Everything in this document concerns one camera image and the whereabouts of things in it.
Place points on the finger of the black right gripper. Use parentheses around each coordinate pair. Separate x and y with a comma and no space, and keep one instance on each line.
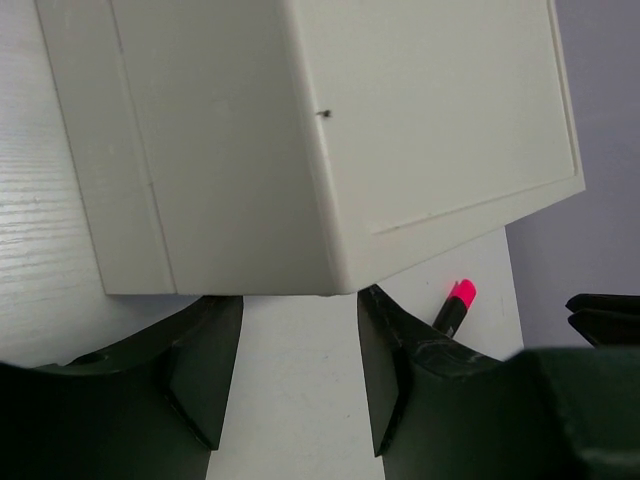
(604,319)

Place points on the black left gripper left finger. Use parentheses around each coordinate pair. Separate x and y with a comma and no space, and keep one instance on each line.
(151,406)

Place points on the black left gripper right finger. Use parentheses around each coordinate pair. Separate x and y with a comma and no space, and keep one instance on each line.
(441,410)

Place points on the white mini drawer cabinet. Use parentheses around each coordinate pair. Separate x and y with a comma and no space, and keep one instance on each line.
(305,147)

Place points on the pink highlighter marker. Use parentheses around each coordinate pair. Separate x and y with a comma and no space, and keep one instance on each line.
(455,308)

